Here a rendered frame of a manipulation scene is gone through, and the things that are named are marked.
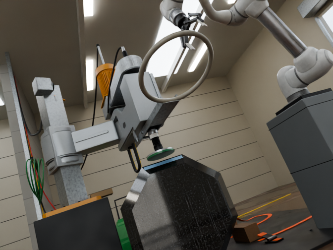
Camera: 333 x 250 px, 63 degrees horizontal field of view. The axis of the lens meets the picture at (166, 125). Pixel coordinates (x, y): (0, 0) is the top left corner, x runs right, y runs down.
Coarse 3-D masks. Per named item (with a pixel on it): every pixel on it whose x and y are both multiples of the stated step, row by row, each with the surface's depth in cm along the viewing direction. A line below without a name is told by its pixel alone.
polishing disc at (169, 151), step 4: (172, 148) 202; (156, 152) 195; (160, 152) 195; (164, 152) 198; (168, 152) 203; (172, 152) 208; (152, 156) 196; (156, 156) 201; (160, 156) 206; (164, 156) 211; (148, 160) 204; (152, 160) 210
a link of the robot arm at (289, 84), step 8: (280, 72) 195; (288, 72) 190; (280, 80) 195; (288, 80) 190; (296, 80) 185; (280, 88) 198; (288, 88) 190; (296, 88) 188; (304, 88) 188; (288, 96) 192
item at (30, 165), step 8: (8, 56) 482; (8, 64) 476; (8, 72) 470; (16, 88) 482; (16, 96) 458; (16, 104) 453; (16, 112) 448; (24, 120) 455; (24, 128) 463; (40, 128) 374; (24, 136) 436; (24, 144) 431; (24, 152) 427; (32, 160) 449; (40, 160) 432; (32, 168) 424; (32, 176) 416; (32, 184) 389; (40, 184) 421; (40, 192) 435; (40, 200) 395; (48, 200) 408; (40, 208) 403; (256, 208) 431; (40, 216) 398
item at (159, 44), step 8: (176, 32) 139; (184, 32) 141; (192, 32) 143; (160, 40) 139; (168, 40) 139; (208, 40) 152; (152, 48) 139; (208, 48) 156; (144, 64) 143; (208, 64) 166; (208, 72) 170; (200, 80) 173; (144, 88) 155; (192, 88) 175; (152, 96) 163; (176, 96) 175; (184, 96) 175
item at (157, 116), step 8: (160, 104) 174; (168, 104) 175; (176, 104) 179; (152, 112) 188; (160, 112) 182; (168, 112) 188; (152, 120) 191; (160, 120) 196; (144, 128) 208; (144, 136) 228
